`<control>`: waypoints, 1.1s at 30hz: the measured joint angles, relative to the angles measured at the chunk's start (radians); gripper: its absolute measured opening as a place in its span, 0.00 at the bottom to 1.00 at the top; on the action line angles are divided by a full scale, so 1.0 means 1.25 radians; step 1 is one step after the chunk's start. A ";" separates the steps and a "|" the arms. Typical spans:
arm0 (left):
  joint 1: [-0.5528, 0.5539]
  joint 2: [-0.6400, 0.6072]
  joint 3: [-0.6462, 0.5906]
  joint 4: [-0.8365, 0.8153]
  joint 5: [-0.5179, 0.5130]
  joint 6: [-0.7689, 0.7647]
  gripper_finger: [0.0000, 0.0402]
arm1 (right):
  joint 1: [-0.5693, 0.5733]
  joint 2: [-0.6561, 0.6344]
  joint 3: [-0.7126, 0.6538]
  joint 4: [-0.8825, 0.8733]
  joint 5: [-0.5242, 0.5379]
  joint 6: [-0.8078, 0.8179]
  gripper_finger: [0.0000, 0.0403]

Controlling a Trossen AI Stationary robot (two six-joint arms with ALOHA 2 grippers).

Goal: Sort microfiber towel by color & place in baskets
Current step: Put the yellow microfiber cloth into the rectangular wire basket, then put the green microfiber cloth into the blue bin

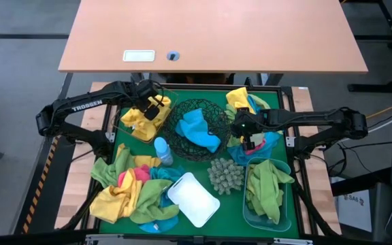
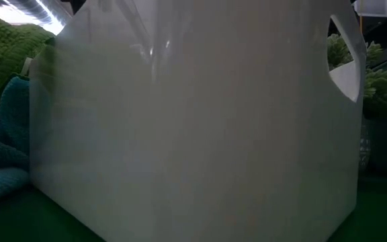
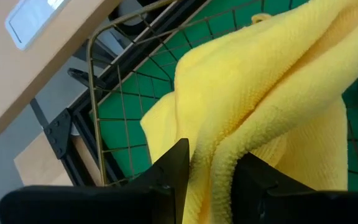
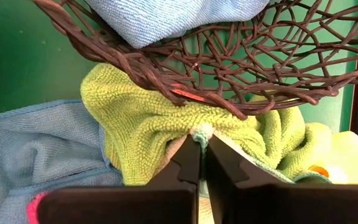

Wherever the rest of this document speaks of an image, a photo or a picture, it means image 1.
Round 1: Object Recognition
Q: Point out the pink microfiber towel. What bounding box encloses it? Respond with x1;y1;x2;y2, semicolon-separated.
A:
245;137;267;157
116;164;152;188

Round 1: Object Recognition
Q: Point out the black table frame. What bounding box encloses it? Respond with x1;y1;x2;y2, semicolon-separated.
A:
82;82;318;239

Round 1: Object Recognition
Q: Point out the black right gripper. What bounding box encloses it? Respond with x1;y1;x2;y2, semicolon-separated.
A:
230;108;272;152

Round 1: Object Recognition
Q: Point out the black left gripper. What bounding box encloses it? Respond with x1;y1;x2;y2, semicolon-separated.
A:
133;79;165;121

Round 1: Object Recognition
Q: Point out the light blue spray bottle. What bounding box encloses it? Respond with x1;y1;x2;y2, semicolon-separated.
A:
153;136;174;167

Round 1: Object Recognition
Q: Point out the blue microfiber towel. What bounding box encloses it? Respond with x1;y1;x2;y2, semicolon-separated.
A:
137;193;180;234
175;108;222;154
247;95;261;113
227;131;282;167

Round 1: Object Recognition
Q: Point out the teal translucent plastic bin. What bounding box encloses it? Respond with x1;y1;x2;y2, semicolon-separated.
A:
242;156;292;232

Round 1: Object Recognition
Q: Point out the light wooden desk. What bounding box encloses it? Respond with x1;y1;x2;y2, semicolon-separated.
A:
58;0;370;75

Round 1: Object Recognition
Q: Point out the teal microfiber towel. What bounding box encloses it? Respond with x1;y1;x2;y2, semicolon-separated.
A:
149;165;186;183

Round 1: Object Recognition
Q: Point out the dark round wicker basket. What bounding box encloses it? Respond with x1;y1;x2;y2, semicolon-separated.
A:
163;98;231;163

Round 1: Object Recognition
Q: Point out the copper wire basket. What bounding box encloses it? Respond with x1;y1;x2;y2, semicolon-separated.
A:
112;86;180;144

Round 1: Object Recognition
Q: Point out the white cable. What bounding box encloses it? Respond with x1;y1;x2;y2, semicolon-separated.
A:
338;108;392;144

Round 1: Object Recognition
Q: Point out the green table mat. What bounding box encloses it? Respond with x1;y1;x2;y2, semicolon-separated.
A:
99;87;301;239

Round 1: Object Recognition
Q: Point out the yellow microfiber towel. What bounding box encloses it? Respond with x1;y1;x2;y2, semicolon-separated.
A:
133;154;162;168
120;95;172;142
89;173;144;225
225;86;257;115

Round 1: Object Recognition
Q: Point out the white plastic bin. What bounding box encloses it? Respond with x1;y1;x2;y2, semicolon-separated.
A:
167;171;221;229

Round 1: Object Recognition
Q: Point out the silver aluminium rail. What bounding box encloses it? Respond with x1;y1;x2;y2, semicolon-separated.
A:
84;233;314;245

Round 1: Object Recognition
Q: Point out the pale green succulent plant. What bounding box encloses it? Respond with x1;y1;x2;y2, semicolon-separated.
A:
206;157;244;196

